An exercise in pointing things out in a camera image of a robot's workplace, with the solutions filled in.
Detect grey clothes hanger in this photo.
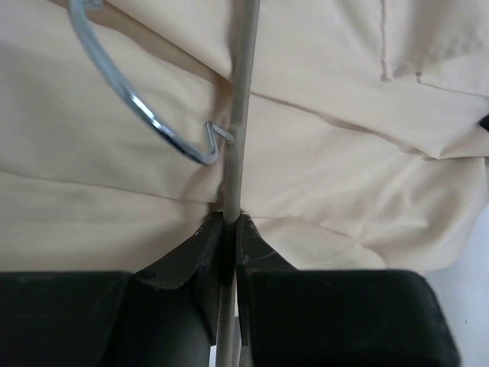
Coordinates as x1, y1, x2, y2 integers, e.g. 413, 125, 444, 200
68, 1, 260, 366

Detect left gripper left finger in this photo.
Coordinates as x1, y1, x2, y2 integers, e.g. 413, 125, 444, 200
129, 212, 224, 366

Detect beige trousers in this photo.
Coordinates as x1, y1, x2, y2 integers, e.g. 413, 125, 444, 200
1, 1, 488, 272

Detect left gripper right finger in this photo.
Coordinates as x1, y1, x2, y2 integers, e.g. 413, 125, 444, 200
235, 214, 302, 366

